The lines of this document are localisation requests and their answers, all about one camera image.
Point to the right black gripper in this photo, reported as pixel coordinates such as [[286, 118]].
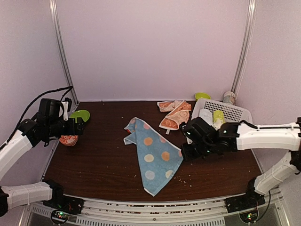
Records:
[[187, 155]]

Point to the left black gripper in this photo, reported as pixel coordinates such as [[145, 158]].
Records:
[[79, 130]]

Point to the blue polka dot towel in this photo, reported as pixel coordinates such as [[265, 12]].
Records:
[[158, 158]]

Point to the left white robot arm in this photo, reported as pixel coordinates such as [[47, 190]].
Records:
[[24, 138]]

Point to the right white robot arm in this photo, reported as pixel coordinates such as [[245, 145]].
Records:
[[240, 136]]

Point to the white rolled towel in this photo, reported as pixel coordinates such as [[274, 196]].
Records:
[[206, 115]]

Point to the green rolled towel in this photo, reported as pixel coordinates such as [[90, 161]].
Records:
[[218, 119]]

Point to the orange patterned bowl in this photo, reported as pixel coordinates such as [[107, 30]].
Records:
[[68, 140]]

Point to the orange patterned towel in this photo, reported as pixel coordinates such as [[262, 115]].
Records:
[[178, 112]]

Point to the green plate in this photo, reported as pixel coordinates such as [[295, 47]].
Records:
[[83, 115]]

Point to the white plastic basket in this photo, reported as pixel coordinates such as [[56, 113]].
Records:
[[231, 113]]

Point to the small green bowl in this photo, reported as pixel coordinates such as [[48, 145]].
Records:
[[201, 95]]

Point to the patterned paper cup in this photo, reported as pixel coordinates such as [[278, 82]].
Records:
[[229, 97]]

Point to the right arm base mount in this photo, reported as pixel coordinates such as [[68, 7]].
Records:
[[247, 204]]

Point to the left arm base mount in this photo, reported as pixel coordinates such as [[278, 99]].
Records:
[[63, 206]]

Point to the front metal rail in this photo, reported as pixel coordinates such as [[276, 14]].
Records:
[[205, 212]]

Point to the right aluminium frame post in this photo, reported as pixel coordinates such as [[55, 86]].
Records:
[[247, 39]]

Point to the aluminium frame post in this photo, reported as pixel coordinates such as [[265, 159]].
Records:
[[59, 40], [247, 39]]

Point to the left aluminium frame post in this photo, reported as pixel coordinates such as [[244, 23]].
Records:
[[59, 40]]

